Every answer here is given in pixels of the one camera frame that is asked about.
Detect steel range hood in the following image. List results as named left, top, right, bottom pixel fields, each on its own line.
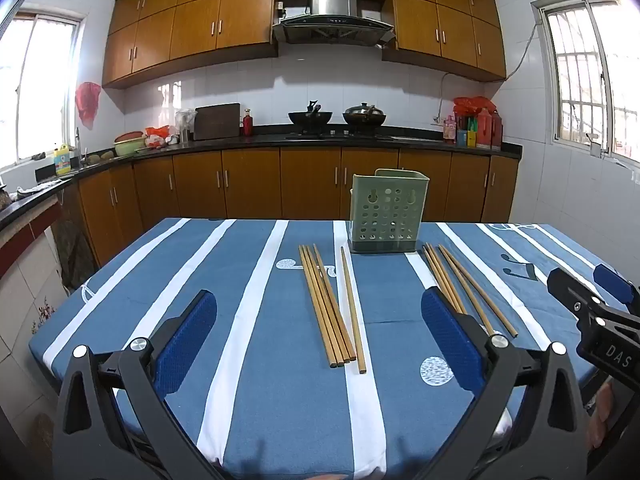
left=271, top=0, right=397, bottom=47

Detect black kitchen countertop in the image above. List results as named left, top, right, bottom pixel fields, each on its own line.
left=0, top=124, right=523, bottom=233

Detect orange plastic bag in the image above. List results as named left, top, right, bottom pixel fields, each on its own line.
left=145, top=126, right=171, bottom=150

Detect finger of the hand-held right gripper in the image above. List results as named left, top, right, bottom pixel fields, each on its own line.
left=593, top=262, right=640, bottom=313
left=546, top=267, right=608, bottom=321

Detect green perforated utensil holder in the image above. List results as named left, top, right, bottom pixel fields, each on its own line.
left=347, top=168, right=430, bottom=255

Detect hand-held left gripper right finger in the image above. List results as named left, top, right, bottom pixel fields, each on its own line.
left=421, top=287, right=593, bottom=480

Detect red hanging plastic bag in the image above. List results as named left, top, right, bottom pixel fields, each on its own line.
left=75, top=81, right=102, bottom=130

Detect clear plastic bag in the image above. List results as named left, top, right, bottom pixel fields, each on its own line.
left=175, top=108, right=197, bottom=143

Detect dark wooden cutting board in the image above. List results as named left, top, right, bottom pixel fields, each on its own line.
left=193, top=103, right=241, bottom=141

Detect large red plastic bag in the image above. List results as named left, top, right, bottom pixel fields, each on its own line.
left=453, top=96, right=498, bottom=116

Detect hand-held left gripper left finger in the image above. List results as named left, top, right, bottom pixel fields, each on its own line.
left=52, top=289, right=236, bottom=480

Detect black wok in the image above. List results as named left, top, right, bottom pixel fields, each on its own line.
left=288, top=100, right=333, bottom=128

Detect window with barred grille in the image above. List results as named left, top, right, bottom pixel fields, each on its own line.
left=532, top=0, right=640, bottom=171

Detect wooden lower cabinets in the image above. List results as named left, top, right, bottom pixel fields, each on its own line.
left=60, top=147, right=518, bottom=266

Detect blue white striped tablecloth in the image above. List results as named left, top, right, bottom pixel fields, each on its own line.
left=28, top=217, right=640, bottom=480

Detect window with white frame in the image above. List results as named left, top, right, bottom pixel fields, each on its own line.
left=0, top=10, right=86, bottom=171

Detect person's right hand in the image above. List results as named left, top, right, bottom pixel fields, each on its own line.
left=586, top=380, right=626, bottom=456

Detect dark pot with lid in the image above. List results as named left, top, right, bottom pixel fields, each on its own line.
left=342, top=102, right=387, bottom=128

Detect green basin with red lid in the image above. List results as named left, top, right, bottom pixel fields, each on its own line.
left=114, top=131, right=147, bottom=157

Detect black gas stove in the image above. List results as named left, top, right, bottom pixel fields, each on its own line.
left=285, top=129, right=396, bottom=141

